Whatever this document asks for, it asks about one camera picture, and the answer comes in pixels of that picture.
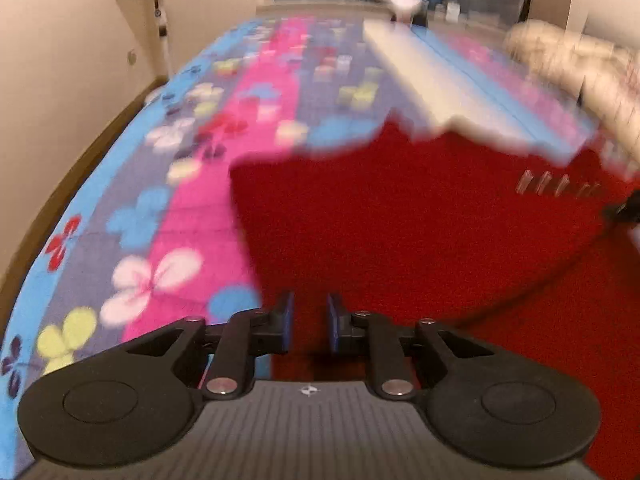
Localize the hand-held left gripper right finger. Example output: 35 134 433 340
327 294 496 401

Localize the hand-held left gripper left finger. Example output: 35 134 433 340
125 291 295 402

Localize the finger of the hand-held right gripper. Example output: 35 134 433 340
602 201 640 225

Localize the red knit garment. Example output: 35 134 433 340
229 120 640 480

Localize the floral fleece blanket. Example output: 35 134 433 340
0 12 640 480

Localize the cream patterned cloth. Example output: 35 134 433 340
502 19 640 177

